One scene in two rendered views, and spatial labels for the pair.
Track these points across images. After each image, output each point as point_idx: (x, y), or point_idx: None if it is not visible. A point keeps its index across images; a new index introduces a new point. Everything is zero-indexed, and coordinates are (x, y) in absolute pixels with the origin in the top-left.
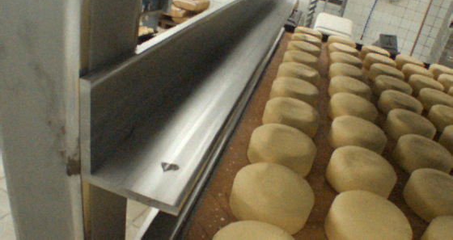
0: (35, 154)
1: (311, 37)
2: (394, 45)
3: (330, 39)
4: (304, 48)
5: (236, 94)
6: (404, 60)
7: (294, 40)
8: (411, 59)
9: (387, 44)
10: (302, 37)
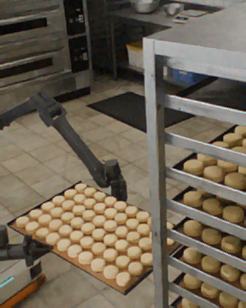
0: None
1: (212, 168)
2: (50, 99)
3: (206, 159)
4: (243, 180)
5: None
6: (236, 140)
7: (216, 177)
8: (232, 136)
9: (45, 103)
10: (215, 173)
